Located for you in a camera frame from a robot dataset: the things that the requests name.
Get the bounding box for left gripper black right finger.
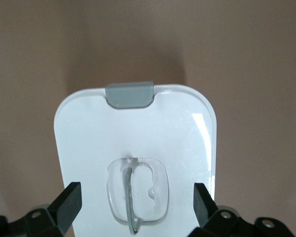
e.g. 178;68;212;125
190;182;294;237

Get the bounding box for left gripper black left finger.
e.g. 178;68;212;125
0;182;82;237

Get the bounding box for white box lid grey latches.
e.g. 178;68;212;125
53;80;218;237

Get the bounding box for brown table mat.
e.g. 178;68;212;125
0;0;296;237

